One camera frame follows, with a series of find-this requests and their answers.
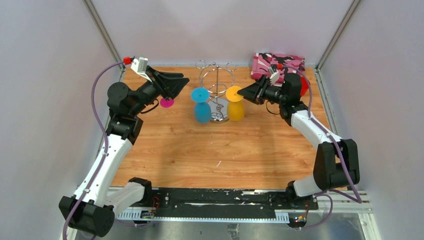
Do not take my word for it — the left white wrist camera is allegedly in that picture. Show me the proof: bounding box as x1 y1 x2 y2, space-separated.
130 56 153 82

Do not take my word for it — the chrome wine glass rack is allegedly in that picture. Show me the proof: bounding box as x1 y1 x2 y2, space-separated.
195 59 238 124

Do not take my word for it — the magenta wine glass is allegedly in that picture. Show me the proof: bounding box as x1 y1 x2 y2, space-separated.
159 98 175 108

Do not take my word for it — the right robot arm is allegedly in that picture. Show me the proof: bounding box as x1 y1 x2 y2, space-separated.
237 73 360 209

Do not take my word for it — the aluminium frame rail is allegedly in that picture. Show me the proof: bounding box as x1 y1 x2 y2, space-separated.
59 186 382 240

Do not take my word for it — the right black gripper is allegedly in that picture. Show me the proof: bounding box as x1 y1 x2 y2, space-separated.
237 75 287 105

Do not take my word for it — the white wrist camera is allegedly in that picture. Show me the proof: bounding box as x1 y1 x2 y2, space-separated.
130 56 153 82
268 64 283 85

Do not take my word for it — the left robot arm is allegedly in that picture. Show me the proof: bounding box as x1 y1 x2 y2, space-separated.
58 67 190 240

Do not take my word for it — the red wine glass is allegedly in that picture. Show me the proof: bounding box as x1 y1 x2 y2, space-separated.
300 76 309 97

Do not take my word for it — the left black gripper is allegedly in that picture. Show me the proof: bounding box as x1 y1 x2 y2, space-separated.
130 66 189 117

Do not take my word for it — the blue wine glass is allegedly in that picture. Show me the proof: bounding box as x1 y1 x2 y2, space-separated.
191 87 212 124

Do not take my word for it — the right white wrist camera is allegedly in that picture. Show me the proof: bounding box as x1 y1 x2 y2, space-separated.
268 64 283 85

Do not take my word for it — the yellow wine glass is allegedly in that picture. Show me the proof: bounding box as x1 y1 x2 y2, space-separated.
225 86 245 122

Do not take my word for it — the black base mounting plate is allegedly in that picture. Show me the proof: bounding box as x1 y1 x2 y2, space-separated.
120 187 320 220

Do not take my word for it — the pink camouflage cloth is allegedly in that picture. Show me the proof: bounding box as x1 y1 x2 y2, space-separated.
250 52 305 80

